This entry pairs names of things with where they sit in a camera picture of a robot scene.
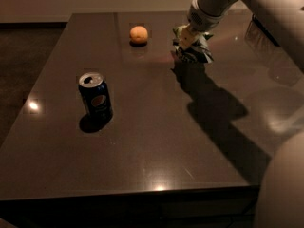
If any white ribbed gripper body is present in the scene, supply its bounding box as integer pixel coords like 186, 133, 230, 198
187, 0, 227, 32

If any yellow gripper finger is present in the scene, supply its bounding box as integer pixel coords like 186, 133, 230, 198
179, 25, 199, 48

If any green jalapeno chip bag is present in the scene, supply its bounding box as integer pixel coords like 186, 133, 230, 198
173, 26, 214, 63

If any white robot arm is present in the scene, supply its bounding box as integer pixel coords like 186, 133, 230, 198
178, 0, 304, 228

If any orange fruit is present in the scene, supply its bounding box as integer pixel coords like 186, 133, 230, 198
129, 26, 148, 45

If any blue Pepsi soda can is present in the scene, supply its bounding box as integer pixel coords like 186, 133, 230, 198
78, 72, 113, 122

